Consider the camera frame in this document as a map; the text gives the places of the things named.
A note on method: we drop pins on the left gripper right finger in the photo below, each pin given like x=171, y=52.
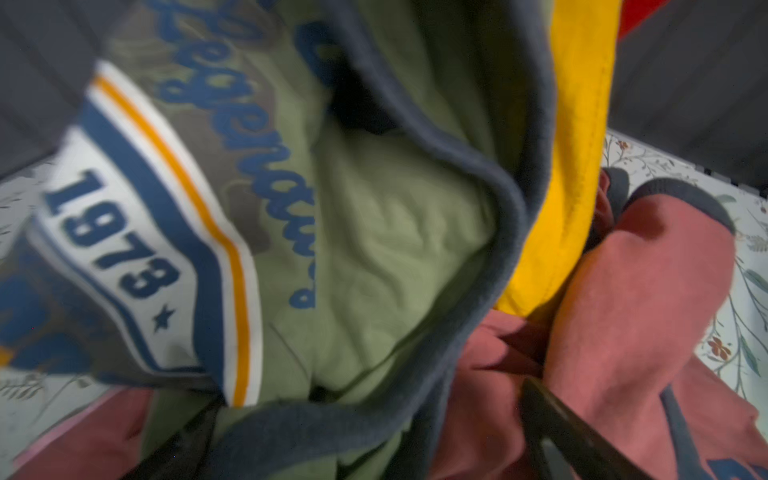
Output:
x=560, y=445

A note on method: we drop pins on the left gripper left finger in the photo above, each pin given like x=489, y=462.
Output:
x=181, y=456

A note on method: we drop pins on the red cloth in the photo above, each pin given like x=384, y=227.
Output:
x=635, y=12

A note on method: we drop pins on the pink shirt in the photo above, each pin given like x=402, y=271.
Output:
x=61, y=427

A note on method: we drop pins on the dusty red shirt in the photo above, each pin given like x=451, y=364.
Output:
x=618, y=353

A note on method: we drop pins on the floral patterned table mat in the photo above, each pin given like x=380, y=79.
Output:
x=361, y=303

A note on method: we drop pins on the green shirt with grey trim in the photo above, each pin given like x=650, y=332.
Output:
x=468, y=83

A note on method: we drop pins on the yellow shirt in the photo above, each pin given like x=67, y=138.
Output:
x=583, y=39

